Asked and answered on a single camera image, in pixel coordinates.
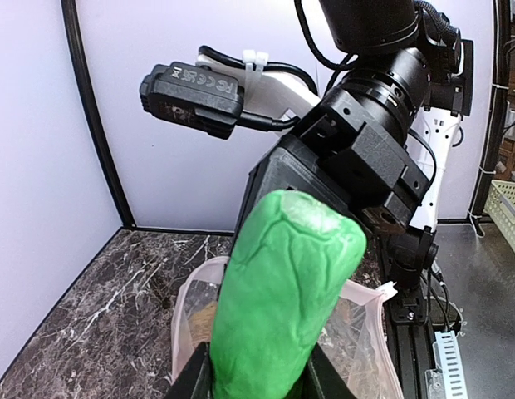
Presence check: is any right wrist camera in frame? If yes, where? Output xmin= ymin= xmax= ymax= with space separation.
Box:
xmin=139 ymin=62 xmax=244 ymax=140

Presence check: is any beige perforated basket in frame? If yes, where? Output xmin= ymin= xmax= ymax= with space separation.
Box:
xmin=485 ymin=180 xmax=515 ymax=253

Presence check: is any clear zip top bag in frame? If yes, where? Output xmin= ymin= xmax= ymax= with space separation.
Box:
xmin=171 ymin=254 xmax=403 ymax=398

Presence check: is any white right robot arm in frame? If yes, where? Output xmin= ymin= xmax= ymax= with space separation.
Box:
xmin=236 ymin=1 xmax=473 ymax=323

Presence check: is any black right corner frame post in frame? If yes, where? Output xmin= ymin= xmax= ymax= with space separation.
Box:
xmin=61 ymin=0 xmax=136 ymax=228

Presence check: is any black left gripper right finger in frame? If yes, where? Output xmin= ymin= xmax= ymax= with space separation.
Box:
xmin=301 ymin=345 xmax=356 ymax=399

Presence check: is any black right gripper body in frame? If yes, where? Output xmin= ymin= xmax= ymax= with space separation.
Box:
xmin=236 ymin=85 xmax=429 ymax=236

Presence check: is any white slotted cable duct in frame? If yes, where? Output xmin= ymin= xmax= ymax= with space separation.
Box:
xmin=425 ymin=331 xmax=468 ymax=399

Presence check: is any green toy bitter gourd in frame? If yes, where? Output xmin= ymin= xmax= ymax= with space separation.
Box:
xmin=210 ymin=190 xmax=367 ymax=398

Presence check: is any black front rail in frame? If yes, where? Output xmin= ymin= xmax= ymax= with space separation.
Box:
xmin=381 ymin=224 xmax=487 ymax=399

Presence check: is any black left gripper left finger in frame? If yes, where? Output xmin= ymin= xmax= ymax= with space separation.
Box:
xmin=165 ymin=342 xmax=213 ymax=399

